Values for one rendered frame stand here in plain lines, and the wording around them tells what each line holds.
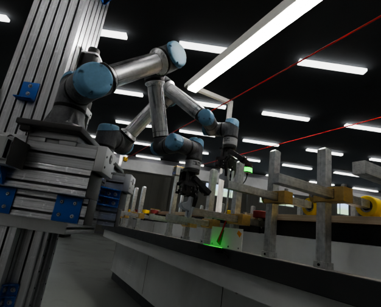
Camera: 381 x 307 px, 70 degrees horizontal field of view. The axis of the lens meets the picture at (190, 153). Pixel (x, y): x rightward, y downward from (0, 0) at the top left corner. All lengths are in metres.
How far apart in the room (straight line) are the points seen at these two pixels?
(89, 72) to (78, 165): 0.31
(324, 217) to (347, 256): 0.25
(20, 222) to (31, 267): 0.20
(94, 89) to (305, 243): 1.09
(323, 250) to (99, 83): 0.94
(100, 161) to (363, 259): 1.01
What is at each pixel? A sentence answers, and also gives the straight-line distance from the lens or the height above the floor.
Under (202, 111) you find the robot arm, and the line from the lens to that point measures 1.36.
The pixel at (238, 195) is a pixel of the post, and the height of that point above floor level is 0.96.
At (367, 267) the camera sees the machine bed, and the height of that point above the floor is 0.72.
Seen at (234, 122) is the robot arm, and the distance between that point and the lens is 1.46.
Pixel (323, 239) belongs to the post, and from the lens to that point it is 1.07.
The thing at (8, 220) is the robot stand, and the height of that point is 0.70.
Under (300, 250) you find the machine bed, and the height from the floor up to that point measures 0.74.
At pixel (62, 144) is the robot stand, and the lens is 1.04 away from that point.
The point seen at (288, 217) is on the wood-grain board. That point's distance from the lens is 1.43.
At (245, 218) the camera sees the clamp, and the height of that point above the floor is 0.85.
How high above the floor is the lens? 0.76
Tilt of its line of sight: 16 degrees up
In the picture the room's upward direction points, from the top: 8 degrees clockwise
